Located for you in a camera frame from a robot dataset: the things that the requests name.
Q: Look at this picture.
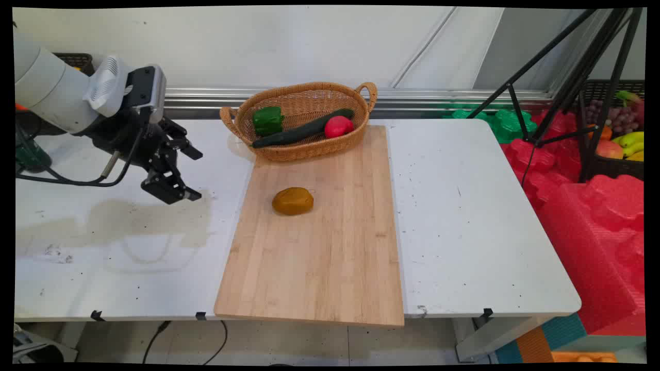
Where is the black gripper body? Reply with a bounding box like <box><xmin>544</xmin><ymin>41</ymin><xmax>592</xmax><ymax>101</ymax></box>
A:
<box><xmin>77</xmin><ymin>106</ymin><xmax>179</xmax><ymax>172</ymax></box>

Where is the thin black floor cable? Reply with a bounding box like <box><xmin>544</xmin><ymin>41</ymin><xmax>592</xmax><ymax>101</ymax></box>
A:
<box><xmin>203</xmin><ymin>321</ymin><xmax>228</xmax><ymax>366</ymax></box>
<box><xmin>142</xmin><ymin>321</ymin><xmax>172</xmax><ymax>364</ymax></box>

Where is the black plastic basket with grapes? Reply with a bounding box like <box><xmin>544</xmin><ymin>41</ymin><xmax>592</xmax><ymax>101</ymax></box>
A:
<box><xmin>579</xmin><ymin>79</ymin><xmax>645</xmax><ymax>181</ymax></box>

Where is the oval wicker basket with handles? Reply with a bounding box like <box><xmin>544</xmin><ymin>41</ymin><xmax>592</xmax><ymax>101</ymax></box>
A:
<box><xmin>219</xmin><ymin>81</ymin><xmax>378</xmax><ymax>162</ymax></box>

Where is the small red foam mat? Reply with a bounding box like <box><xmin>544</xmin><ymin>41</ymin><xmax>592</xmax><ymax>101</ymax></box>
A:
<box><xmin>499</xmin><ymin>109</ymin><xmax>586</xmax><ymax>209</ymax></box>

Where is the black camera tripod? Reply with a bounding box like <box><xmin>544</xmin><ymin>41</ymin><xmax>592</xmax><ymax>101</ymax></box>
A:
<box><xmin>467</xmin><ymin>8</ymin><xmax>644</xmax><ymax>184</ymax></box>

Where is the red tomato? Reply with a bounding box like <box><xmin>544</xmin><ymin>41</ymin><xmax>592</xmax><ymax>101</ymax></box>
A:
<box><xmin>324</xmin><ymin>115</ymin><xmax>355</xmax><ymax>139</ymax></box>

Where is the brown potato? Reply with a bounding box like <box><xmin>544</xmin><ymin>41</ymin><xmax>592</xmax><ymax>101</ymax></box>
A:
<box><xmin>272</xmin><ymin>187</ymin><xmax>315</xmax><ymax>216</ymax></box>

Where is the bamboo cutting board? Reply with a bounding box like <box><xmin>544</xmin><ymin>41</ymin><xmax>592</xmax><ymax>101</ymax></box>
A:
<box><xmin>213</xmin><ymin>125</ymin><xmax>405</xmax><ymax>327</ymax></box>

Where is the large red foam mat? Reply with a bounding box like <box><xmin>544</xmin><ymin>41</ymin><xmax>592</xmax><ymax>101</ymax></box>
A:
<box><xmin>536</xmin><ymin>174</ymin><xmax>646</xmax><ymax>336</ymax></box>

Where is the yellow green banana bunch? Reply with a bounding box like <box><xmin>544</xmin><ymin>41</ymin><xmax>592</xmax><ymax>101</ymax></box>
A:
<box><xmin>611</xmin><ymin>131</ymin><xmax>645</xmax><ymax>158</ymax></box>

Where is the black plastic basket with melon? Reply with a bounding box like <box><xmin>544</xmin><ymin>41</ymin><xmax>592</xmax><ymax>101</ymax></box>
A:
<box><xmin>14</xmin><ymin>53</ymin><xmax>95</xmax><ymax>136</ymax></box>

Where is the aluminium wall rail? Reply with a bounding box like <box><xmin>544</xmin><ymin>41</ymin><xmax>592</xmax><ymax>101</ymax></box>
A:
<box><xmin>164</xmin><ymin>87</ymin><xmax>556</xmax><ymax>111</ymax></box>

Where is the black silver wrist camera box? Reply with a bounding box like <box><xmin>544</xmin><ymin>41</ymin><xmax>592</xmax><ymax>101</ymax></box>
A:
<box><xmin>124</xmin><ymin>64</ymin><xmax>167</xmax><ymax>124</ymax></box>

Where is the green foam mat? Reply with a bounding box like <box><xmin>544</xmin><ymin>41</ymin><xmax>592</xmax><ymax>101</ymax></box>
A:
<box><xmin>442</xmin><ymin>106</ymin><xmax>538</xmax><ymax>144</ymax></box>

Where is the white table leg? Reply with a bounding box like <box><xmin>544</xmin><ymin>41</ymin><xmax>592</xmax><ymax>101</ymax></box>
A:
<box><xmin>453</xmin><ymin>315</ymin><xmax>548</xmax><ymax>362</ymax></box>

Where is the orange tray on floor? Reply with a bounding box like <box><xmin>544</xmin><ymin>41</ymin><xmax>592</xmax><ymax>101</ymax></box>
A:
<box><xmin>551</xmin><ymin>351</ymin><xmax>619</xmax><ymax>364</ymax></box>

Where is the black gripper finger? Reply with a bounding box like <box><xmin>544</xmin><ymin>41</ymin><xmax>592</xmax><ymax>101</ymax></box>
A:
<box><xmin>141</xmin><ymin>167</ymin><xmax>203</xmax><ymax>206</ymax></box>
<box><xmin>164</xmin><ymin>119</ymin><xmax>203</xmax><ymax>161</ymax></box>

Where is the dark green cucumber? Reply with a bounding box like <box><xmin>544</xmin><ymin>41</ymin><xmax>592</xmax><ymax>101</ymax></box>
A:
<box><xmin>251</xmin><ymin>108</ymin><xmax>355</xmax><ymax>149</ymax></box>

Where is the dark green bottle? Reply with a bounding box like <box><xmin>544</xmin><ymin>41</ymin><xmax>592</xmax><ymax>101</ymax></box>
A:
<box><xmin>15</xmin><ymin>124</ymin><xmax>53</xmax><ymax>174</ymax></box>

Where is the green bell pepper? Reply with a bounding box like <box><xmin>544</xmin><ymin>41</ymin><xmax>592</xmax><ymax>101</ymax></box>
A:
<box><xmin>252</xmin><ymin>106</ymin><xmax>285</xmax><ymax>137</ymax></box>

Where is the pink orange peach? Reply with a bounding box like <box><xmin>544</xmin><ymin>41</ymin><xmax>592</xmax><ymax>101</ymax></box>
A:
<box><xmin>596</xmin><ymin>140</ymin><xmax>624</xmax><ymax>160</ymax></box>

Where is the black cable with silver connector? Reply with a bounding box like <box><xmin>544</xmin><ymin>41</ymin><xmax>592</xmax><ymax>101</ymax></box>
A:
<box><xmin>15</xmin><ymin>126</ymin><xmax>144</xmax><ymax>188</ymax></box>

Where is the purple grape bunch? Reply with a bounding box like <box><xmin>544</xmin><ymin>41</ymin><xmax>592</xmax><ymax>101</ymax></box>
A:
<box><xmin>584</xmin><ymin>99</ymin><xmax>640</xmax><ymax>136</ymax></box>

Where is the grey device under table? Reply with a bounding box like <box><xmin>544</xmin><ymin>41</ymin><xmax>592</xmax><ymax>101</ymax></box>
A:
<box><xmin>13</xmin><ymin>324</ymin><xmax>79</xmax><ymax>364</ymax></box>

